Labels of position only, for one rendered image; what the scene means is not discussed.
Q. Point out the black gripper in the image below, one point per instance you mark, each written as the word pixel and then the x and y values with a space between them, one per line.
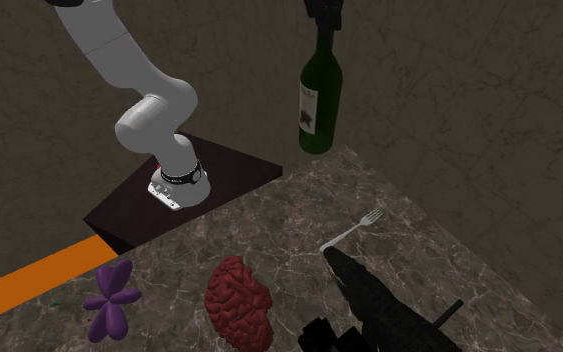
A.
pixel 324 8

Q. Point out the green wine bottle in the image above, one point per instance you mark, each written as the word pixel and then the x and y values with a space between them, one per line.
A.
pixel 321 83

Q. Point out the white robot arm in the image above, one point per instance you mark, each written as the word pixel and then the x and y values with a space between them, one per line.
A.
pixel 134 73

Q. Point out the dark robot stand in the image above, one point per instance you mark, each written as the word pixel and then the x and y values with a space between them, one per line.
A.
pixel 232 170

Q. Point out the silver fork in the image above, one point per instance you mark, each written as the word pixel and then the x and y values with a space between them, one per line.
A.
pixel 354 228

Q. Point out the black long textured object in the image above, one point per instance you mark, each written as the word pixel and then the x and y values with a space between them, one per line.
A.
pixel 383 307

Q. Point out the red brain model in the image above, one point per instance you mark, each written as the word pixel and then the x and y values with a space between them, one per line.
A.
pixel 239 302

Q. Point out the black blocky object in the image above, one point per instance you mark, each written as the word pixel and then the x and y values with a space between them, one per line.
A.
pixel 330 337

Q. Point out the purple balloon flower toy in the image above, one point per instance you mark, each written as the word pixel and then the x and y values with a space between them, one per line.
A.
pixel 111 301

